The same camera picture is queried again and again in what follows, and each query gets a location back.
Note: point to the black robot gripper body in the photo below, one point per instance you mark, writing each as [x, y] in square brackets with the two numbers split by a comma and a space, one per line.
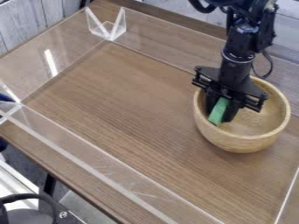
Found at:
[242, 91]

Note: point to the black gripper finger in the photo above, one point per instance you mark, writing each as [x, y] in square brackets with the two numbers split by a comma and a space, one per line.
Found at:
[231, 111]
[211, 100]

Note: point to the green rectangular block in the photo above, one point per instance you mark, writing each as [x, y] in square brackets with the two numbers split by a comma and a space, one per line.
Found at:
[218, 112]

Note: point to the light wooden bowl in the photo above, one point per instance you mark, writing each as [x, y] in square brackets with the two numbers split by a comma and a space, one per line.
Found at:
[253, 131]

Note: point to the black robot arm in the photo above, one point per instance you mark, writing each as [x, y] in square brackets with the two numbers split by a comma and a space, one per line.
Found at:
[250, 33]

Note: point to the black table leg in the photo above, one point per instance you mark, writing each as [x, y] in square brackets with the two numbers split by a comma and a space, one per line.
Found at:
[50, 184]

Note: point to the blue object at left edge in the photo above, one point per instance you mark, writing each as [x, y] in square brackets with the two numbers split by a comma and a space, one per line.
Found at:
[6, 98]

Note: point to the clear acrylic enclosure walls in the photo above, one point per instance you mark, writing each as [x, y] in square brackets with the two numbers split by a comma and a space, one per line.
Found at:
[103, 118]

